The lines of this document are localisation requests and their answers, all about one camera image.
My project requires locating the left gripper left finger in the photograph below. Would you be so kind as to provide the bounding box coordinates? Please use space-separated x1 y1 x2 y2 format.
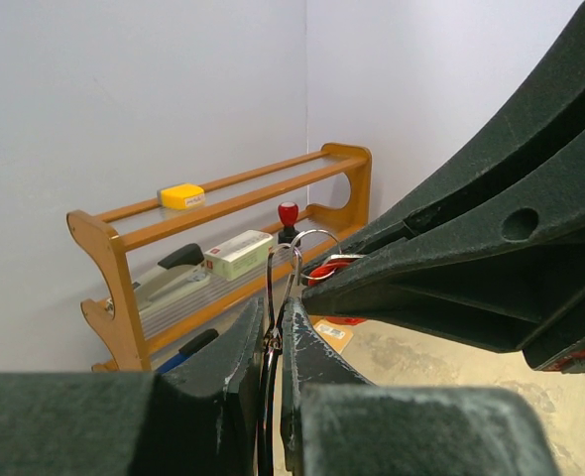
0 298 264 475

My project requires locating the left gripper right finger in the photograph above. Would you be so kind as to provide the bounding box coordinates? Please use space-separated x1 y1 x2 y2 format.
280 297 559 475

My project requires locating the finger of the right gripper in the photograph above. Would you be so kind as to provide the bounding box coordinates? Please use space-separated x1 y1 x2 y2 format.
302 130 585 372
342 2 585 254

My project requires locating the red tag key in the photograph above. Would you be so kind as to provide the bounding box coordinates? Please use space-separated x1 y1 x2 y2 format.
305 254 366 326

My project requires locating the large silver keyring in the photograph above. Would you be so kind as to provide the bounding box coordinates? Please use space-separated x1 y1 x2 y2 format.
257 243 302 475

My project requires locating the blue black stapler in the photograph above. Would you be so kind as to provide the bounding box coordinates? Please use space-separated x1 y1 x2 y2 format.
156 328 219 374

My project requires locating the wooden shelf rack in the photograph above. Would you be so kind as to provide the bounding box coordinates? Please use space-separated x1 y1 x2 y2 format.
66 143 372 372

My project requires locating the grey black stapler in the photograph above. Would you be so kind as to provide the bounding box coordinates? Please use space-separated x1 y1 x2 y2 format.
132 243 210 317

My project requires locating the white green box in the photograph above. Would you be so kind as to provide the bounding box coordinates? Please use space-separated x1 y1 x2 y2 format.
204 230 275 281

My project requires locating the red black stamp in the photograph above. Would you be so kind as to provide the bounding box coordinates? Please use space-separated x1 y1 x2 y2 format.
278 201 298 244

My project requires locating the yellow tape measure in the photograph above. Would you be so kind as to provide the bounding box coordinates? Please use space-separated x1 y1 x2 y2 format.
157 183 205 210

